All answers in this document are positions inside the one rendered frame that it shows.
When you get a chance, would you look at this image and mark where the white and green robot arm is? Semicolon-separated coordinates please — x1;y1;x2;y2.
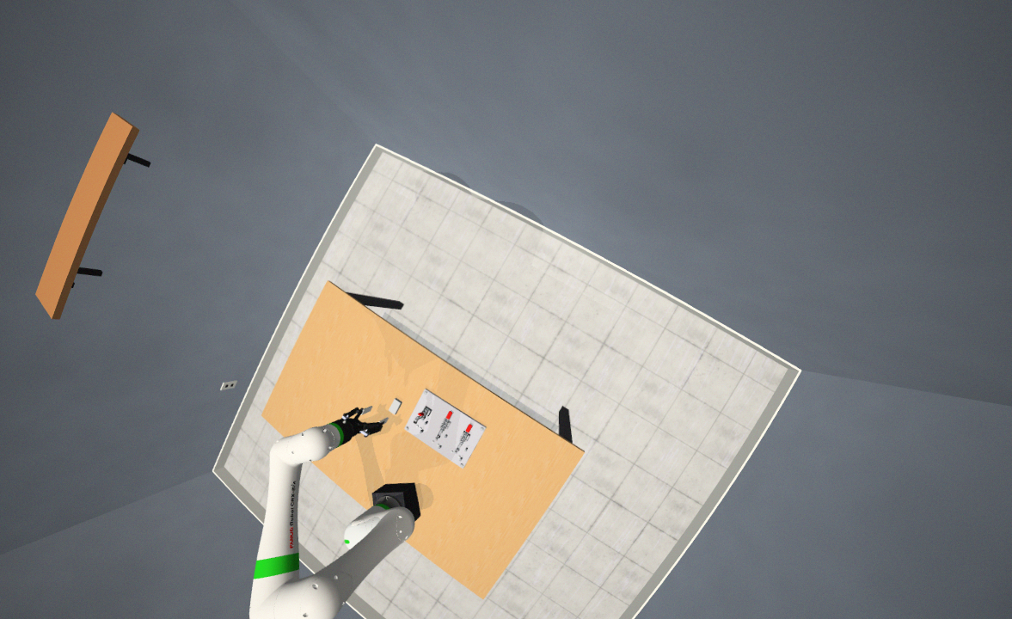
249;419;415;619

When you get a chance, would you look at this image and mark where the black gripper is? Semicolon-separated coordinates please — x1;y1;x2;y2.
341;406;389;438

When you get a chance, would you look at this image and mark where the black toggle clamp with red handle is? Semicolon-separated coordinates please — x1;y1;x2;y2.
454;424;472;454

